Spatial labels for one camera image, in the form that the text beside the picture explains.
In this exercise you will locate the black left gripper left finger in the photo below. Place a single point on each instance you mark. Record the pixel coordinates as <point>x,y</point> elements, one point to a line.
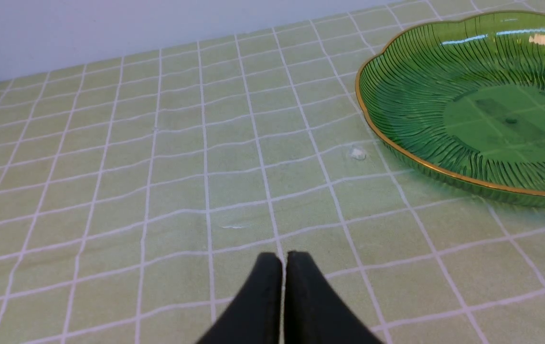
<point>253,316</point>

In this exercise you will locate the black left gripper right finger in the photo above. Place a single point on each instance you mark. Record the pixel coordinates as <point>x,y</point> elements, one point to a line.
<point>314,313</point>

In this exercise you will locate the green checkered tablecloth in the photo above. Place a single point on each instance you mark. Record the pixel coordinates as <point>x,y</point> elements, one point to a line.
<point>137,192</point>

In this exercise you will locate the green glass plate gold rim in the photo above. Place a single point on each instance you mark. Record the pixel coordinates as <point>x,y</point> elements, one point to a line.
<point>463,102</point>

